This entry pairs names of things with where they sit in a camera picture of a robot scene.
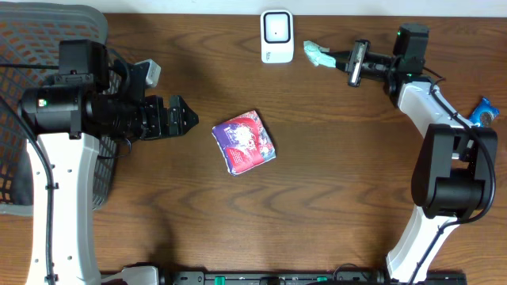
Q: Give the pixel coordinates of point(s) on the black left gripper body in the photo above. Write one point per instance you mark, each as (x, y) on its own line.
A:
(157, 116)

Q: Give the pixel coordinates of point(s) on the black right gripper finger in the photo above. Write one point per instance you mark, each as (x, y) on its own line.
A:
(342, 66)
(338, 54)

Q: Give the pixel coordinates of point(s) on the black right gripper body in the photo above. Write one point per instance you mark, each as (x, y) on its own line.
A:
(365, 64)

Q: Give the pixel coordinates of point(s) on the teal snack packet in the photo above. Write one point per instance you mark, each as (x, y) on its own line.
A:
(318, 55)

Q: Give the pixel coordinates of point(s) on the red purple tissue pack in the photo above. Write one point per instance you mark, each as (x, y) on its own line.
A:
(244, 142)

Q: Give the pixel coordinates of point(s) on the blue Oreo cookie pack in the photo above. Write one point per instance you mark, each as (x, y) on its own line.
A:
(484, 113)

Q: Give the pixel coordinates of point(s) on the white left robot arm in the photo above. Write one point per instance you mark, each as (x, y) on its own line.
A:
(95, 94)

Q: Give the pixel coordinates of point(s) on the grey plastic mesh basket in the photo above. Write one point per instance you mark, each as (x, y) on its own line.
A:
(30, 37)

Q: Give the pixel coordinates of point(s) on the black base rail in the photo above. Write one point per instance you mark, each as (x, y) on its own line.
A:
(288, 278)

